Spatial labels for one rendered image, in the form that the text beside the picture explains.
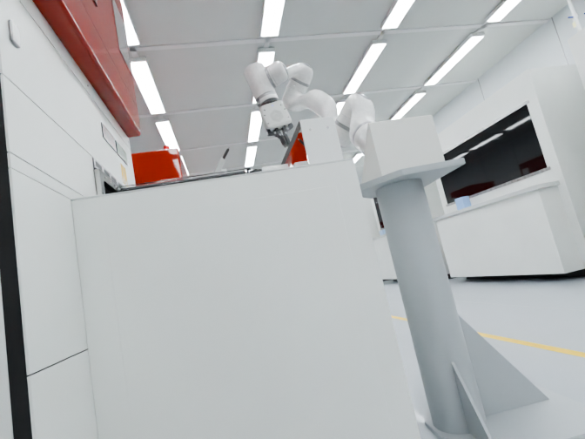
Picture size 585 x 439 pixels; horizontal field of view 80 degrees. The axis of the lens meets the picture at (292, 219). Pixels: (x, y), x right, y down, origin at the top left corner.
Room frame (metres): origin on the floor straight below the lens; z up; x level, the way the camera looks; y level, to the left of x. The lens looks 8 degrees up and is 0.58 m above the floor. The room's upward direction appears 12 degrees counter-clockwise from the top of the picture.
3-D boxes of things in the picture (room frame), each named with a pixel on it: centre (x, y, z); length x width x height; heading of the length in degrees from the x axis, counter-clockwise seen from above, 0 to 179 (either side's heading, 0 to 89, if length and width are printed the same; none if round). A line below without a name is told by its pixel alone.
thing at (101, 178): (1.06, 0.51, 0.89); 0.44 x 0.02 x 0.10; 12
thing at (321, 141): (1.13, -0.06, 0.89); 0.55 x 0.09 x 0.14; 12
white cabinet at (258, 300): (1.22, 0.22, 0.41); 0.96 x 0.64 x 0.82; 12
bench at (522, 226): (4.08, -2.58, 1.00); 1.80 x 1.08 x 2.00; 12
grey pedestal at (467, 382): (1.21, -0.49, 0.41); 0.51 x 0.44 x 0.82; 96
